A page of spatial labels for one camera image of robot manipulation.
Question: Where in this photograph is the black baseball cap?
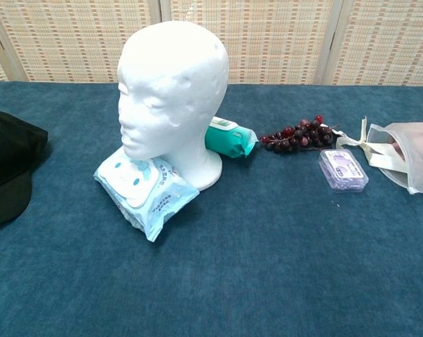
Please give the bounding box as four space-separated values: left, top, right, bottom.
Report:
0 109 49 227

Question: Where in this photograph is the white foam mannequin head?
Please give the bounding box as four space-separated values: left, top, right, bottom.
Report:
116 20 230 192

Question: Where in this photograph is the teal wet wipes pack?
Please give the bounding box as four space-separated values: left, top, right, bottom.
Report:
204 116 260 159

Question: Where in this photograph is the light blue wet wipes pack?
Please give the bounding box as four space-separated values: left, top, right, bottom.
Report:
93 146 201 242

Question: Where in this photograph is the dark red grape bunch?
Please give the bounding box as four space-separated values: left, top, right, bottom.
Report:
259 114 338 154

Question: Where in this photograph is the blue table cloth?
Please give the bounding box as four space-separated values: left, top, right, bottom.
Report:
0 81 423 337

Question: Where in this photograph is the purple floss pick box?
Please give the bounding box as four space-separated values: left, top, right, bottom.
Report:
318 148 370 193

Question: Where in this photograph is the bamboo folding screen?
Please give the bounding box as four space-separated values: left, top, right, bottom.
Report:
0 0 423 87

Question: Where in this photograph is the translucent bag with pink cloth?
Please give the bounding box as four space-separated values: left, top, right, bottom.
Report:
335 116 423 195

